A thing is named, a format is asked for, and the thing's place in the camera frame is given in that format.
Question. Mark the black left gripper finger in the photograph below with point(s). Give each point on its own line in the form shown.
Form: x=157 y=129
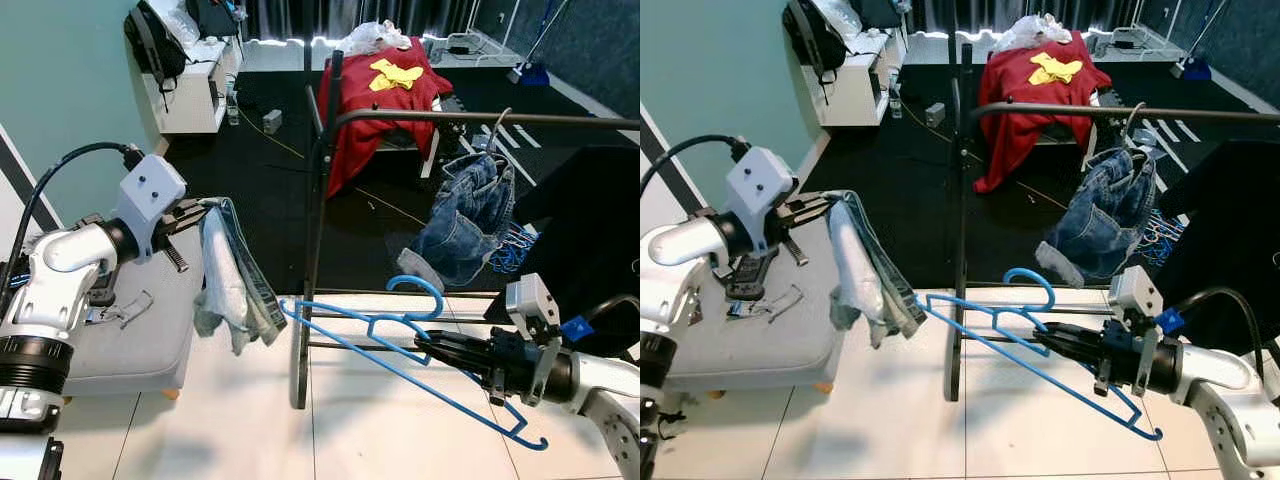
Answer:
x=203 y=222
x=818 y=198
x=203 y=204
x=820 y=216

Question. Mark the small grey box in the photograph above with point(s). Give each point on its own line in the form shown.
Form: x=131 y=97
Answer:
x=272 y=122
x=935 y=115

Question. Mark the blue mop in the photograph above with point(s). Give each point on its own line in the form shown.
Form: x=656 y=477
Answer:
x=535 y=75
x=1195 y=68

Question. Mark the clear plastic bag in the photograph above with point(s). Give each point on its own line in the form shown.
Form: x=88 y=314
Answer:
x=372 y=40
x=1035 y=32

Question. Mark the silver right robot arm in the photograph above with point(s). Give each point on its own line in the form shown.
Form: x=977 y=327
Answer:
x=600 y=380
x=1225 y=375

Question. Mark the clear eyeglasses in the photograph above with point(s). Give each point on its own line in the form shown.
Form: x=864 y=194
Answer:
x=775 y=300
x=125 y=308

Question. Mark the yellow cloth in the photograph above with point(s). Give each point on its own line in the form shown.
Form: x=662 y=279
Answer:
x=395 y=75
x=1055 y=68

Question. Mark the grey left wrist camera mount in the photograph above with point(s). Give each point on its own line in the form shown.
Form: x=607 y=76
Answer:
x=760 y=180
x=150 y=190

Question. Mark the dark striped curtain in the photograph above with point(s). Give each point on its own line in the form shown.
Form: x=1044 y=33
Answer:
x=960 y=12
x=300 y=15

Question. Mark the black bag with red marks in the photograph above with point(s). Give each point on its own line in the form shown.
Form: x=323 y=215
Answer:
x=212 y=18
x=878 y=12

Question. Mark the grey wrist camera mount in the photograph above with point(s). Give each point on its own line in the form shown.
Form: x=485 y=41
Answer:
x=760 y=180
x=1135 y=290
x=530 y=300
x=150 y=190

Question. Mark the red cloth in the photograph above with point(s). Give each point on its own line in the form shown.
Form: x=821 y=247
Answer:
x=1020 y=140
x=365 y=150

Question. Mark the white shelf unit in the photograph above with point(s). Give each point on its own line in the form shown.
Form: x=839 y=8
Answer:
x=195 y=100
x=855 y=95

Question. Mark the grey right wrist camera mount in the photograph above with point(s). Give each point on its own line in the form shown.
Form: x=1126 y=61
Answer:
x=530 y=300
x=1135 y=290

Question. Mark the black handheld controller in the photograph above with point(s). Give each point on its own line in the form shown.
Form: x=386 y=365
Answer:
x=103 y=288
x=745 y=280

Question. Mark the black backpack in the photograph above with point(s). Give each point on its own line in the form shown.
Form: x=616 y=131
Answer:
x=815 y=40
x=155 y=45

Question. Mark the flat grey device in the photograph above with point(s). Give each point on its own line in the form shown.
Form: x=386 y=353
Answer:
x=458 y=45
x=1118 y=40

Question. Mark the blue denim shorts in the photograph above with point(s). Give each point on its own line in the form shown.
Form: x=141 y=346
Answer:
x=460 y=220
x=1100 y=210

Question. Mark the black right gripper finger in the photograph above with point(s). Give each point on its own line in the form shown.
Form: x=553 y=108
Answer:
x=1080 y=336
x=1075 y=358
x=460 y=365
x=470 y=345

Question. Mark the blue plastic hanger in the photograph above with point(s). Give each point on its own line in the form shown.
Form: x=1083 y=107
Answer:
x=1030 y=272
x=411 y=279
x=515 y=255
x=1165 y=240

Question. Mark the black metal clothes rack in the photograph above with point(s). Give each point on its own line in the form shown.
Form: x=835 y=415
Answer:
x=560 y=119
x=1200 y=113

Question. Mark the black polo shirt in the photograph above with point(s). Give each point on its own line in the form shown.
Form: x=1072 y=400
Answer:
x=590 y=220
x=1230 y=220

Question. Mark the grey upholstered ottoman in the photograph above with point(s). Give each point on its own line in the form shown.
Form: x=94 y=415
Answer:
x=780 y=345
x=140 y=350

